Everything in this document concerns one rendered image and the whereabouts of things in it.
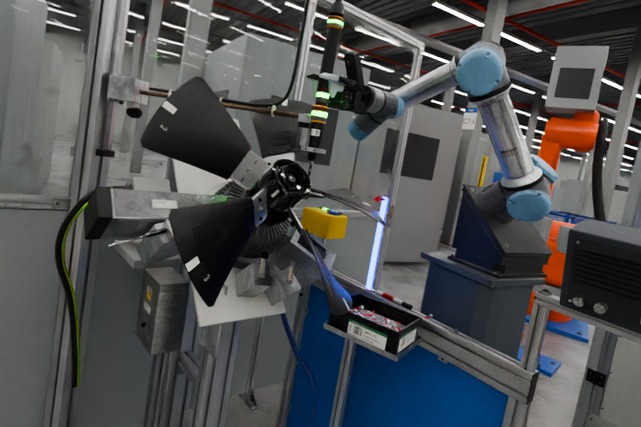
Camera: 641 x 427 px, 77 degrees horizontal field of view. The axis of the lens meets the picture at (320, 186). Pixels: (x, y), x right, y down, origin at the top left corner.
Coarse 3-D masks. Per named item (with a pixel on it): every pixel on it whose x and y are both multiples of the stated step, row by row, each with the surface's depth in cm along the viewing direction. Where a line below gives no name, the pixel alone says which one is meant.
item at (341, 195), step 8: (320, 192) 117; (328, 192) 124; (336, 192) 128; (344, 192) 132; (336, 200) 113; (344, 200) 117; (352, 200) 122; (360, 200) 129; (360, 208) 118; (368, 208) 125; (376, 216) 121; (384, 224) 121
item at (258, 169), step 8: (248, 152) 103; (248, 160) 104; (264, 160) 105; (240, 168) 104; (256, 168) 105; (264, 168) 105; (232, 176) 104; (240, 176) 104; (248, 176) 105; (256, 176) 105; (240, 184) 104; (248, 184) 105
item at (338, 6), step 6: (336, 0) 109; (336, 6) 108; (342, 6) 108; (330, 12) 109; (336, 12) 111; (342, 12) 109; (312, 126) 111; (318, 126) 110; (312, 132) 111; (318, 132) 110; (312, 138) 111; (318, 138) 111; (312, 144) 111; (318, 144) 111; (312, 156) 111
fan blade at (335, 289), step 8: (304, 232) 99; (312, 248) 97; (320, 256) 101; (320, 264) 97; (320, 272) 94; (328, 272) 99; (328, 280) 96; (336, 280) 107; (328, 288) 93; (336, 288) 99; (328, 296) 91; (336, 296) 95; (344, 296) 103; (328, 304) 90; (336, 304) 93; (344, 304) 98; (336, 312) 91; (344, 312) 95
